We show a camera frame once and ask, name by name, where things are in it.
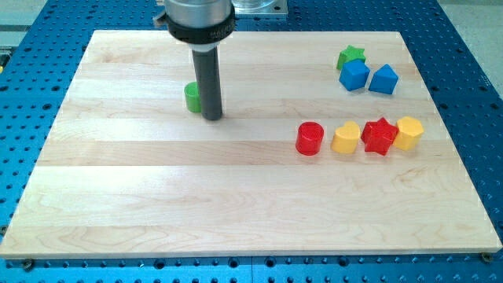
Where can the red star block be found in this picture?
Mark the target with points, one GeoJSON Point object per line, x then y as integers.
{"type": "Point", "coordinates": [378, 136]}

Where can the green star block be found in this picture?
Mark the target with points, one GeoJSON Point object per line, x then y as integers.
{"type": "Point", "coordinates": [351, 53]}

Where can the red cylinder block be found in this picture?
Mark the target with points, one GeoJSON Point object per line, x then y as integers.
{"type": "Point", "coordinates": [309, 138]}

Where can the green cylinder block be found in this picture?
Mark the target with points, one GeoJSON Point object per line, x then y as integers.
{"type": "Point", "coordinates": [192, 98]}

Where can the light wooden board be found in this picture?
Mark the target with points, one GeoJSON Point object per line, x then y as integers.
{"type": "Point", "coordinates": [127, 171]}

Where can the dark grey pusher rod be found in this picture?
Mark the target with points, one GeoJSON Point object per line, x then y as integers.
{"type": "Point", "coordinates": [208, 81]}

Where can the yellow heart block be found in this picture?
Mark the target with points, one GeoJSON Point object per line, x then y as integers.
{"type": "Point", "coordinates": [345, 138]}

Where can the blue cube block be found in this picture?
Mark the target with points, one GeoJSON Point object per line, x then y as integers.
{"type": "Point", "coordinates": [354, 75]}

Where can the blue pentagon block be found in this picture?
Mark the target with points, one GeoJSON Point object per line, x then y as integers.
{"type": "Point", "coordinates": [384, 80]}

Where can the yellow hexagon block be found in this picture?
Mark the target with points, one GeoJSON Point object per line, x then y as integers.
{"type": "Point", "coordinates": [410, 130]}

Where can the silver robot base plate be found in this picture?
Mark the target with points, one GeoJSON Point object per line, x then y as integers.
{"type": "Point", "coordinates": [261, 8]}

